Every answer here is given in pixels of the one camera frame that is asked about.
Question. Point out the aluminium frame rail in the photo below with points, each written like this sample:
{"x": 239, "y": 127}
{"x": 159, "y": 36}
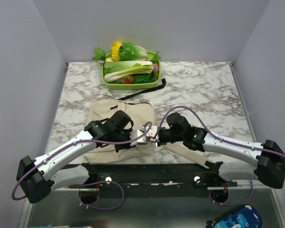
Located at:
{"x": 66, "y": 208}

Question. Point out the brown mushroom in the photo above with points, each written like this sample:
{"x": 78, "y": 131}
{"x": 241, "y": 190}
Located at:
{"x": 128, "y": 79}

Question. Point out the yellow corn flower vegetable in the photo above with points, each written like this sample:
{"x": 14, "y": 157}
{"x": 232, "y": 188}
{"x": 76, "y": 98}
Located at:
{"x": 115, "y": 48}

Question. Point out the blue pencil case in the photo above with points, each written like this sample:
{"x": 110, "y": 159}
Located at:
{"x": 243, "y": 216}

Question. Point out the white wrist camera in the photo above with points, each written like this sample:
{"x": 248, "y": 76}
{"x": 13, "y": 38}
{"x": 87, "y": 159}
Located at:
{"x": 152, "y": 134}
{"x": 138, "y": 137}

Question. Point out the green vegetable tray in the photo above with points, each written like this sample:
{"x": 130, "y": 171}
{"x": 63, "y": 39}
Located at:
{"x": 142, "y": 81}

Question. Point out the beige canvas backpack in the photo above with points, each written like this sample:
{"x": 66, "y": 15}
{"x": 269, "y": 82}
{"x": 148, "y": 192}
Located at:
{"x": 140, "y": 113}

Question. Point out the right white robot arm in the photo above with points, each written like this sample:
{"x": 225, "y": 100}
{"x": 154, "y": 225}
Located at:
{"x": 264, "y": 162}

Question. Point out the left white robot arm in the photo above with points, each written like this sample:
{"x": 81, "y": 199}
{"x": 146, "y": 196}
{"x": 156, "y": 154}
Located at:
{"x": 39, "y": 176}

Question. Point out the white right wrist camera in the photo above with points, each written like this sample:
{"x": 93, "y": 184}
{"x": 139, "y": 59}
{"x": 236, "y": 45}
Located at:
{"x": 152, "y": 134}

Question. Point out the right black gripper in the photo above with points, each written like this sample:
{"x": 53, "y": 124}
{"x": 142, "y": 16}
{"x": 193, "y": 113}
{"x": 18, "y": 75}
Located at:
{"x": 160, "y": 140}

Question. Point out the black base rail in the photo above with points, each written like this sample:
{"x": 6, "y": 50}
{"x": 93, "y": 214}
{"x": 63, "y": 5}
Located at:
{"x": 111, "y": 181}

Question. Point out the napa cabbage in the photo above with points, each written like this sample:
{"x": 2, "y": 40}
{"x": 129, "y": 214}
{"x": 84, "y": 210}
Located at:
{"x": 114, "y": 71}

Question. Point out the green leafy lettuce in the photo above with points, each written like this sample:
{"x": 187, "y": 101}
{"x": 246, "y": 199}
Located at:
{"x": 130, "y": 51}

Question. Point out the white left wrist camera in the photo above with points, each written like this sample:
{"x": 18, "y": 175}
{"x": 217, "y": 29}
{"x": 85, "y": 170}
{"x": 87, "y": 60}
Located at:
{"x": 138, "y": 137}

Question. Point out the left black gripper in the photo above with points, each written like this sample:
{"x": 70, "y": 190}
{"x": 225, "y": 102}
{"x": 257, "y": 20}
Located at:
{"x": 118, "y": 148}

